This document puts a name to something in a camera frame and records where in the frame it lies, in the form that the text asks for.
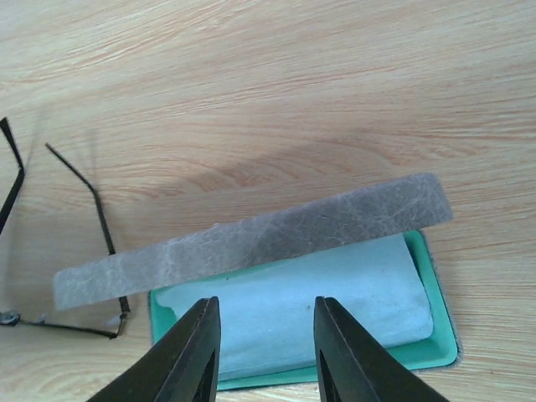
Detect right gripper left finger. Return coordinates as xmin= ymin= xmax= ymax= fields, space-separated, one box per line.
xmin=90 ymin=296 xmax=221 ymax=402

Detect black round sunglasses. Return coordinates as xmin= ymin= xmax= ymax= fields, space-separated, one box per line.
xmin=0 ymin=116 xmax=131 ymax=339

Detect grey glasses case green inside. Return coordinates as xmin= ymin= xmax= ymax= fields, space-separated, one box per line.
xmin=53 ymin=173 xmax=461 ymax=390

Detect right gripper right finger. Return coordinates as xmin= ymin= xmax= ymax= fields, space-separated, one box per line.
xmin=313 ymin=296 xmax=446 ymax=402

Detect light blue cleaning cloth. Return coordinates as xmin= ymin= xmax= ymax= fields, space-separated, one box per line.
xmin=156 ymin=234 xmax=433 ymax=380

